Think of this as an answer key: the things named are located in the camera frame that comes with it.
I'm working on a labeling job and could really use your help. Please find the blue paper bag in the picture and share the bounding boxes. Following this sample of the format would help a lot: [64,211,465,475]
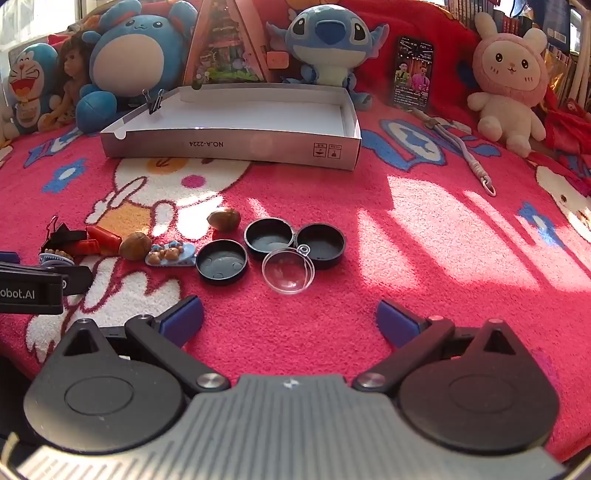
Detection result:
[522,0,572,44]

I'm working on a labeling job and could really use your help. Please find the brown-haired baby doll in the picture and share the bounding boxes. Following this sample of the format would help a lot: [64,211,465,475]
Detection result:
[39,32,100,132]

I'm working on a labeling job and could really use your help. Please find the brown walnut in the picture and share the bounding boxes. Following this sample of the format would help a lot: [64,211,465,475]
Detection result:
[207,208,242,230]
[119,232,152,261]

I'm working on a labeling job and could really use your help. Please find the triangular pink diorama house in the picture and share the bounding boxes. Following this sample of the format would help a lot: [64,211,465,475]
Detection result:
[182,0,278,88]

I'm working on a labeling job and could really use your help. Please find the white cardboard box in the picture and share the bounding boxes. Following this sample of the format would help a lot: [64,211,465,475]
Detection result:
[100,83,362,171]

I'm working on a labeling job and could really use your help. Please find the small black binder clip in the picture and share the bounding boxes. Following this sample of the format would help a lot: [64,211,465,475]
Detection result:
[142,88,167,115]

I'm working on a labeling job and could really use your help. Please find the clear plastic half sphere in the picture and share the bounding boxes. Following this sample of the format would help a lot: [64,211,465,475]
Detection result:
[262,244,315,295]

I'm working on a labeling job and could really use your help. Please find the pink bunny plush toy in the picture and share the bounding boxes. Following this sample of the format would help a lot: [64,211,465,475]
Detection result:
[466,11,550,158]

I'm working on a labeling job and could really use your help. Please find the red cloth bag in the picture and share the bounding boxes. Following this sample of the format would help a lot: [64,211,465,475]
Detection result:
[544,88,591,155]

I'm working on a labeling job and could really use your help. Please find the blue alien plush toy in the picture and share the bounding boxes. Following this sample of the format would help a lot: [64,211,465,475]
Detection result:
[267,4,391,112]

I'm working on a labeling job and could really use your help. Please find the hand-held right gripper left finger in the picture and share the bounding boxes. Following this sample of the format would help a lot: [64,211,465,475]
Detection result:
[48,295,232,394]

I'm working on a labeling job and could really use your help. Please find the black smartphone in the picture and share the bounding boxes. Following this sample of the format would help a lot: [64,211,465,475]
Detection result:
[392,37,435,112]

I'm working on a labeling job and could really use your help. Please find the black round lid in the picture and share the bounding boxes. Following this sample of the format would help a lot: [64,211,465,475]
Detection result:
[244,218,296,254]
[295,223,347,270]
[196,240,249,286]

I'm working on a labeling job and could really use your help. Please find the pink printed blanket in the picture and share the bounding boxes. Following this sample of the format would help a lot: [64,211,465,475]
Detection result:
[0,92,591,462]

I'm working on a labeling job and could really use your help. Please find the blue hair clip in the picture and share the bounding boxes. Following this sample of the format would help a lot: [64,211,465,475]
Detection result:
[38,248,75,269]

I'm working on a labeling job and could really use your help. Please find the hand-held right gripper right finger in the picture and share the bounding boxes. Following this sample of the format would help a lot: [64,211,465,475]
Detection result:
[353,299,536,393]

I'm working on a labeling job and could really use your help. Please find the grey lanyard strap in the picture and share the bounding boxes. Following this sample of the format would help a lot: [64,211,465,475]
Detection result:
[409,108,498,197]

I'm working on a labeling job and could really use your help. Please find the round blue mouse plush toy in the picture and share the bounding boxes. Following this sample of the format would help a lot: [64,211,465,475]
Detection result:
[76,0,199,134]

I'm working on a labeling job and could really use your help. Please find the blue cat plush toy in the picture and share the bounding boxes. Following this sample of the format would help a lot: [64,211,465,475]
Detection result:
[8,44,61,134]

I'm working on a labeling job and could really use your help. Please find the row of books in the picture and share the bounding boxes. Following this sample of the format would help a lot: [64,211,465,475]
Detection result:
[455,0,591,107]

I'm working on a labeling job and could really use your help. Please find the bear figurines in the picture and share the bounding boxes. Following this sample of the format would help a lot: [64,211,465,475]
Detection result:
[145,240,197,268]

